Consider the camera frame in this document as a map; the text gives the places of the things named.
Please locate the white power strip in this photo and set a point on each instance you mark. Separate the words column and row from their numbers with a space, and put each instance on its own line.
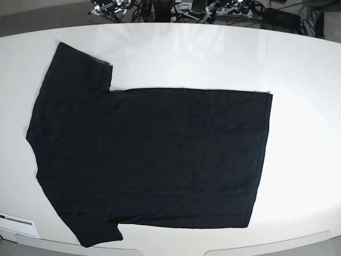
column 241, row 10

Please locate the black center stand post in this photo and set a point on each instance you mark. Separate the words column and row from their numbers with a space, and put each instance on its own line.
column 162, row 10

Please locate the black T-shirt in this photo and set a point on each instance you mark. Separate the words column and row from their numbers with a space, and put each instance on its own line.
column 175, row 158

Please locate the black box on floor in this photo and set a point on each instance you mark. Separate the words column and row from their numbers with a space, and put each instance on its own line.
column 282, row 19

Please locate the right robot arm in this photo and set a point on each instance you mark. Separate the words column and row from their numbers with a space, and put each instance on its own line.
column 110, row 7

